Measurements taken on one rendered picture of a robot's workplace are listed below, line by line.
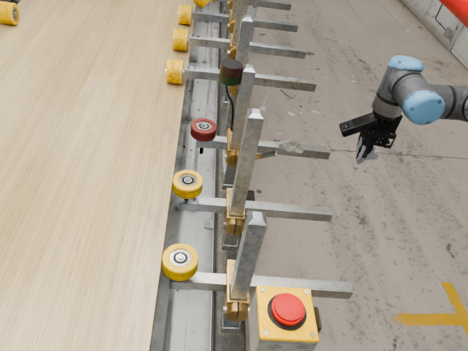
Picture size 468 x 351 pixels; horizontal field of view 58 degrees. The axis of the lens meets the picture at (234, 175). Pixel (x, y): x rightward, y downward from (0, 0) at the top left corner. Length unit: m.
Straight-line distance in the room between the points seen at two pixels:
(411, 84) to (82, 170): 0.88
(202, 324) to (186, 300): 0.08
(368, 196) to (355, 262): 0.53
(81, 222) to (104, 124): 0.38
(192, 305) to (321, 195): 1.48
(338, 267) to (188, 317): 1.17
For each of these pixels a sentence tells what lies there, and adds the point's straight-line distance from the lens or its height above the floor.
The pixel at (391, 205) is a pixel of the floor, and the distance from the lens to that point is 2.67.
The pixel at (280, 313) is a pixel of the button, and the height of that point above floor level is 1.23.
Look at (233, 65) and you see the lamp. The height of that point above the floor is 1.14.
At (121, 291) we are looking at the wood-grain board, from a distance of 0.91.
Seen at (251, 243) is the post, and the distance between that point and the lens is 0.81.
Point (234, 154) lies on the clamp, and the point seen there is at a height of 0.87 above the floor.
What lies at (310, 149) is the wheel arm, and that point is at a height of 0.86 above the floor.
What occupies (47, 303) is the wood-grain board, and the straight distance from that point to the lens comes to 0.92.
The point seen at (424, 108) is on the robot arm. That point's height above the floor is 1.15.
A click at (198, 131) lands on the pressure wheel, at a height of 0.91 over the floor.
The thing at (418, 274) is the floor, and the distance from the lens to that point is 2.39.
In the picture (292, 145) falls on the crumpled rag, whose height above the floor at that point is 0.87.
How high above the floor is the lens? 1.67
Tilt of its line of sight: 42 degrees down
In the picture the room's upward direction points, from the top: 10 degrees clockwise
